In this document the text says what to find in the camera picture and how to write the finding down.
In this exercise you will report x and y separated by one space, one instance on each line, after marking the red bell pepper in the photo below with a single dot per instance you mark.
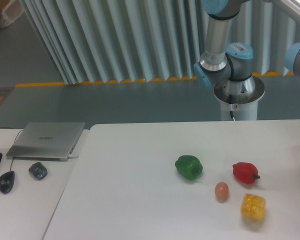
245 172

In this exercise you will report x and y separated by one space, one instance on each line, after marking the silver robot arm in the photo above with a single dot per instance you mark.
221 12

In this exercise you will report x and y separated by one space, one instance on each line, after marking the green bell pepper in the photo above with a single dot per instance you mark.
189 167

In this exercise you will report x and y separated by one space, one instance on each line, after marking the folding screen partition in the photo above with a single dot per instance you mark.
116 40

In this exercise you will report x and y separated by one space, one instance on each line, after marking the brown egg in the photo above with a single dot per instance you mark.
222 191

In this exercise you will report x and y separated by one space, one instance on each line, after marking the silver closed laptop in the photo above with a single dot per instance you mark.
51 141

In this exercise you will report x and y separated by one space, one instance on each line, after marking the dark grey earbud case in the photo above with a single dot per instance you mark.
38 171

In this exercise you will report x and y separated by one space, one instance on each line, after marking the yellow bell pepper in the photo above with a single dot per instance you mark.
253 207

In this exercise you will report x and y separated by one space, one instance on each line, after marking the black computer mouse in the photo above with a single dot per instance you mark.
7 182

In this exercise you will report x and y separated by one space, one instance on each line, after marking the cardboard box in plastic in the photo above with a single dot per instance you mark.
10 11

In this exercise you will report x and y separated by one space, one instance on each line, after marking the white laptop cable plug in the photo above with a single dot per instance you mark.
73 156

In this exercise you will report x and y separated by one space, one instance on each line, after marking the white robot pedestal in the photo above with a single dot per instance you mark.
238 100

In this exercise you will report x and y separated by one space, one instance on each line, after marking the aluminium frame bar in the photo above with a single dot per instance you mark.
290 7

